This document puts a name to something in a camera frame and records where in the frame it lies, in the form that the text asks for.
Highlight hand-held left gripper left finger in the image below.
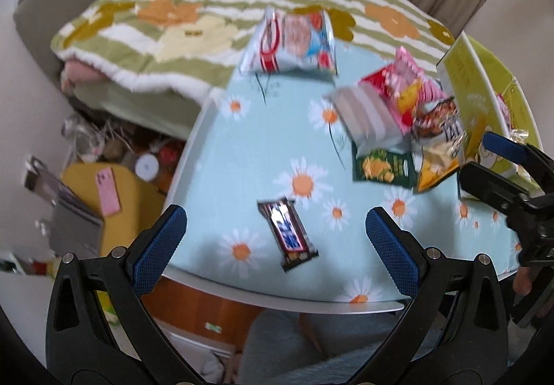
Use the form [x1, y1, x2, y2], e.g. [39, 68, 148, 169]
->
[45, 204, 204, 385]

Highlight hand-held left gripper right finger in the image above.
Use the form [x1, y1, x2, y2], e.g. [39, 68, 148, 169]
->
[365, 207, 510, 385]

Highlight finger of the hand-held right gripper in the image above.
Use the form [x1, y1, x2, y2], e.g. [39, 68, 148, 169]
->
[458, 162, 529, 219]
[482, 132, 547, 189]

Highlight small pink white snack packet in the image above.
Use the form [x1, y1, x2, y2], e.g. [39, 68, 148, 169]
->
[495, 93, 514, 122]

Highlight brown and yellow snack packet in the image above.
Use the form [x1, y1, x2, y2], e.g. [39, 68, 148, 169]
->
[409, 97, 466, 195]

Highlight yellow-green cardboard box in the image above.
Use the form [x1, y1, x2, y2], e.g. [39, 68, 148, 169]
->
[435, 31, 544, 199]

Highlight green snack packet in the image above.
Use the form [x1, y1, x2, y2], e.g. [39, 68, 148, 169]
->
[351, 143, 418, 189]

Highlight dark chocolate bar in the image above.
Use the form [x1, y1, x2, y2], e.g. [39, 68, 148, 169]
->
[257, 198, 320, 274]

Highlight pink striped snack packet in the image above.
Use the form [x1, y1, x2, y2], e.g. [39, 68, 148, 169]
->
[394, 46, 451, 109]

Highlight white red blue snack packet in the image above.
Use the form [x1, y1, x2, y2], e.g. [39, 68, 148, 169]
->
[239, 6, 338, 76]

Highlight person's right hand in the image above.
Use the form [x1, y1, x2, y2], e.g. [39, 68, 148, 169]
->
[513, 266, 536, 297]

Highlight yellow stool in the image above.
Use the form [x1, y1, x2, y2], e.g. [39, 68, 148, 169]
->
[61, 162, 167, 265]

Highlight pink phone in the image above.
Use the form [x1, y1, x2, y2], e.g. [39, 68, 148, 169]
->
[95, 167, 122, 216]

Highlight brown wooden panel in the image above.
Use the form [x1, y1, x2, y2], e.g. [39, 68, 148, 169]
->
[141, 279, 269, 340]

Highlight white round lid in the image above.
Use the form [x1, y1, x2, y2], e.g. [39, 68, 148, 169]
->
[135, 153, 160, 182]

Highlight open laptop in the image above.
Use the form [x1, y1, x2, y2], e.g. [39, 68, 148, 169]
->
[24, 155, 105, 258]

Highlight white storage box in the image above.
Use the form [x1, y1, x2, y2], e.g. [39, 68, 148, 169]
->
[164, 322, 243, 368]

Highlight pile of clutter bags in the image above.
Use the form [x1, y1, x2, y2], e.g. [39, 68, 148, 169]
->
[61, 114, 187, 178]

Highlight person's grey trousers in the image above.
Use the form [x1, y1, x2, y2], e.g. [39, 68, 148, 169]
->
[236, 309, 434, 385]

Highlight light blue daisy tablecloth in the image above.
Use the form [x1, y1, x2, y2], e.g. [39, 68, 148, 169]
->
[167, 41, 524, 305]

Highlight green bed sheet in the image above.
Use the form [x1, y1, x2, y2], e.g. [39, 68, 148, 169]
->
[71, 80, 204, 139]

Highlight pink pillow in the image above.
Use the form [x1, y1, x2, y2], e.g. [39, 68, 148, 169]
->
[60, 58, 113, 96]

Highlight green striped floral blanket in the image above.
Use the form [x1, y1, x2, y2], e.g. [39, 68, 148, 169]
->
[50, 0, 457, 106]

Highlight grey padded headboard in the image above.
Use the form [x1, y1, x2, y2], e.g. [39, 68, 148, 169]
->
[13, 0, 165, 78]

